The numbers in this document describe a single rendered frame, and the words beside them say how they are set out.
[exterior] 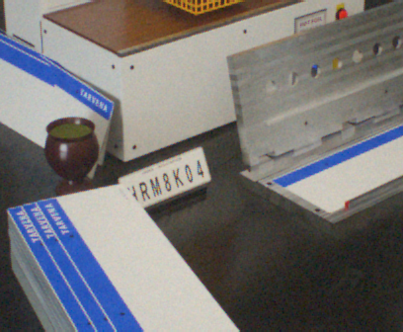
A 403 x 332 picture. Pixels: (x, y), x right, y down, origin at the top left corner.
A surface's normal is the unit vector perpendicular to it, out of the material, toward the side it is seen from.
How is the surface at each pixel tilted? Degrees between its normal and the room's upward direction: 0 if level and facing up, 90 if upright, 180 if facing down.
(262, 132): 75
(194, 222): 0
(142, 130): 90
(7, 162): 0
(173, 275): 0
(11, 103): 63
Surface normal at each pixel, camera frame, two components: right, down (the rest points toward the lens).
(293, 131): 0.62, 0.13
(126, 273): 0.00, -0.88
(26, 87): -0.66, -0.11
